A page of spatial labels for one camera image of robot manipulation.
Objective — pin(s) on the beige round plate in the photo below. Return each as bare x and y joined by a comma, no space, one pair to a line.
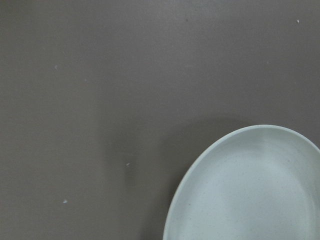
260,182

